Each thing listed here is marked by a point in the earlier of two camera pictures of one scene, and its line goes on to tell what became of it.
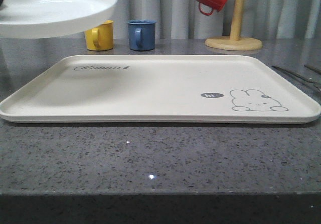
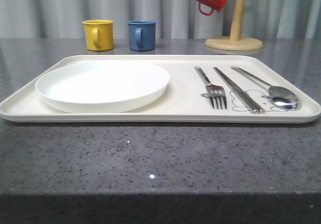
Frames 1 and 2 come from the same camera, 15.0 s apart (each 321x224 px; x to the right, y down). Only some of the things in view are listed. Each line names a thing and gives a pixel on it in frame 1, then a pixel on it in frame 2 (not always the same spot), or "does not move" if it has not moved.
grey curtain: [269, 11] does not move
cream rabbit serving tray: [192, 89] does not move
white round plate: [44, 11] -> [103, 87]
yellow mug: [101, 37] does not move
